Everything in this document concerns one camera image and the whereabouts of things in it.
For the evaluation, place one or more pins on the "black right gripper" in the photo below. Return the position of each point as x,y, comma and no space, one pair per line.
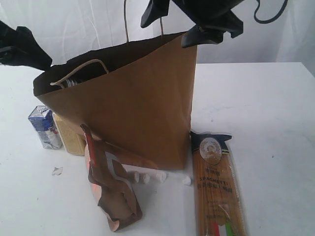
212,19

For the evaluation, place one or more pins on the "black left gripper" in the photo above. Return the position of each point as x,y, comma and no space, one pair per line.
18,47

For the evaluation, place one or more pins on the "spaghetti package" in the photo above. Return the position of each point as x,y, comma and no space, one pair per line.
218,207

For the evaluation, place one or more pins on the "yellow grain bottle white cap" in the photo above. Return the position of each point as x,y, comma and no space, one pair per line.
72,142

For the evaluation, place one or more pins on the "brown paper shopping bag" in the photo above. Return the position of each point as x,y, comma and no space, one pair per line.
136,97

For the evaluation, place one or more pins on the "blue white milk carton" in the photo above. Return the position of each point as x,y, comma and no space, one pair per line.
42,121

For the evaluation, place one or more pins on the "small torn plastic scrap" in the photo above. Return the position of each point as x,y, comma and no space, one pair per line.
57,171

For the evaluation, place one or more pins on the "brown coffee pouch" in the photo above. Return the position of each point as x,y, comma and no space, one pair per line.
110,185

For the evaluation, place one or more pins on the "dark clear-lid canister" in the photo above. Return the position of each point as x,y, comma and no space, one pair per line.
68,83

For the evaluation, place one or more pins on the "white backdrop curtain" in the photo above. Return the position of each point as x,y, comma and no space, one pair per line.
67,28

